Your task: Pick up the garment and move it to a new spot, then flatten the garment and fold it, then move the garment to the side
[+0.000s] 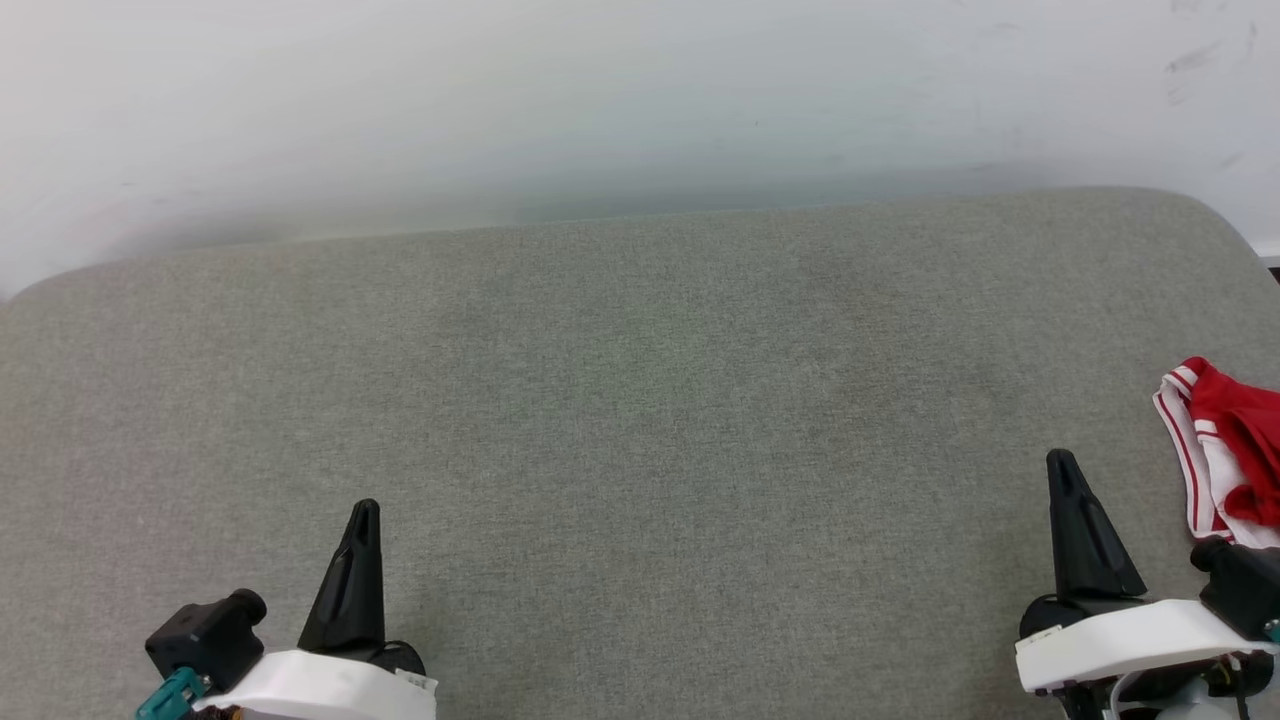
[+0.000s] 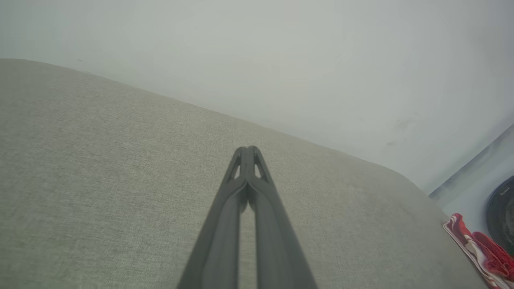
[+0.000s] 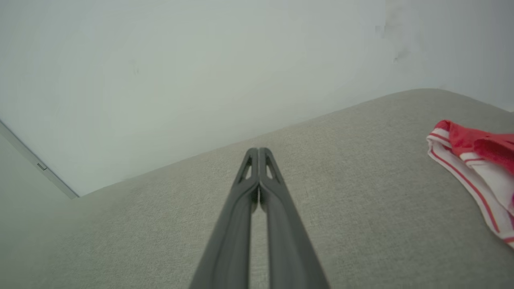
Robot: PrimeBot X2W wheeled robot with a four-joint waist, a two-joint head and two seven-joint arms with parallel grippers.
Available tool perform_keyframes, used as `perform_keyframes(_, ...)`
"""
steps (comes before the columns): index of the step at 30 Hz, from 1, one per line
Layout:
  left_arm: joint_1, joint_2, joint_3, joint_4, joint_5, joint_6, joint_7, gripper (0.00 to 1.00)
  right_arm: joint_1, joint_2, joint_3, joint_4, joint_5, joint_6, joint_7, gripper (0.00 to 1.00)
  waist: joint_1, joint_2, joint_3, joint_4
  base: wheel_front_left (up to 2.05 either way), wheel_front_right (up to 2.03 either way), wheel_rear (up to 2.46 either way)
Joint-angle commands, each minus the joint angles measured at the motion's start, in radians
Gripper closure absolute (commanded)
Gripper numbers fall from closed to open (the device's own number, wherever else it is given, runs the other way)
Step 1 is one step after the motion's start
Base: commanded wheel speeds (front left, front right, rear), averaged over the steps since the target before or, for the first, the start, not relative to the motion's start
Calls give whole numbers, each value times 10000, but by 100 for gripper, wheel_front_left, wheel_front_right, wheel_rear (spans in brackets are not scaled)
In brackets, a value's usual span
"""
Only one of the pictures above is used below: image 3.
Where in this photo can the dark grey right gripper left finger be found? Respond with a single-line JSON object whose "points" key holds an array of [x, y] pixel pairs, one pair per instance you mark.
{"points": [[229, 241]]}

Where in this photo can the grey fabric sofa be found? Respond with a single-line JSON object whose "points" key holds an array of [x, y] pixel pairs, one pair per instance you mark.
{"points": [[361, 180]]}

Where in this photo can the white wall baseboard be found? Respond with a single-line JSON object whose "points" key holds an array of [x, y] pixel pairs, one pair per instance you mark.
{"points": [[40, 163]]}

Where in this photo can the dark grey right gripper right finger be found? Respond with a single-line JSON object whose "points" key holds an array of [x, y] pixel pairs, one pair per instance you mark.
{"points": [[289, 241]]}

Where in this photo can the red white basketball jersey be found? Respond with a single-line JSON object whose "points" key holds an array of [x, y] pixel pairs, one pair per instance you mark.
{"points": [[482, 160]]}

